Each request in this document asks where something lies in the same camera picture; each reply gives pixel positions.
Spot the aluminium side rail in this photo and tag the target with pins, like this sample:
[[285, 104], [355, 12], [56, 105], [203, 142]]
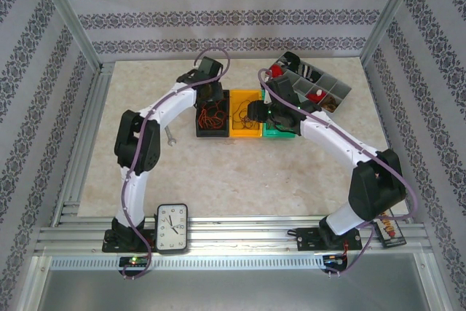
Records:
[[102, 81]]

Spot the brown fluffy item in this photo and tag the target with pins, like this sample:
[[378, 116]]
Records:
[[330, 104]]

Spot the black white analog clock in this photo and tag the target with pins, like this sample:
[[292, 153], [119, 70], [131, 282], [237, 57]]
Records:
[[171, 229]]

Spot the small circuit board green light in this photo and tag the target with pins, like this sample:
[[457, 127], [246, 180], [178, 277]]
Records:
[[133, 261]]

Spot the grey divided organizer tray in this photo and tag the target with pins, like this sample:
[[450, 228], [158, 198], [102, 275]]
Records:
[[327, 85]]

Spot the small black circuit board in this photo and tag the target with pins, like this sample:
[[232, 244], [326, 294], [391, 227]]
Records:
[[333, 260]]

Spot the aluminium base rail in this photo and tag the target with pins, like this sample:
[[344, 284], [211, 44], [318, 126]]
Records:
[[236, 229]]

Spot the yellow plastic bin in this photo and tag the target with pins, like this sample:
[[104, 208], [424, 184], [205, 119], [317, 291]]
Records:
[[240, 97]]

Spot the black white striped item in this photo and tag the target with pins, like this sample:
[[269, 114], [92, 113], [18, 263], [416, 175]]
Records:
[[307, 71]]

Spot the black plastic bin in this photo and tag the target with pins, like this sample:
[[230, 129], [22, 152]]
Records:
[[213, 132]]

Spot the green plastic bin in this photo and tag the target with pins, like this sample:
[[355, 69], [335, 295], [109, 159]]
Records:
[[278, 135]]

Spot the black fabric item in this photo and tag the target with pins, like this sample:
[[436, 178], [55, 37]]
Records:
[[290, 59]]

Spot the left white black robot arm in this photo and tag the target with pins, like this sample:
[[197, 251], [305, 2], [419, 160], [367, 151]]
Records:
[[167, 103]]

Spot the black connector board yellow plugs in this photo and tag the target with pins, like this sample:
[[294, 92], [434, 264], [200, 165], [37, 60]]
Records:
[[391, 232]]

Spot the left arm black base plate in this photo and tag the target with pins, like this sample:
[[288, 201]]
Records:
[[109, 245]]

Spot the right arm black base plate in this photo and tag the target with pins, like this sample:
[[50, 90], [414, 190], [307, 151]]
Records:
[[307, 240]]

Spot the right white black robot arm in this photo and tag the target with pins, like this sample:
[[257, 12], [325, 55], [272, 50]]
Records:
[[338, 140]]

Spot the aluminium frame post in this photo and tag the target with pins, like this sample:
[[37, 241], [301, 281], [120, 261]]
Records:
[[390, 12], [68, 12]]

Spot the red white fluffy item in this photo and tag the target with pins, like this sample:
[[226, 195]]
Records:
[[316, 97]]

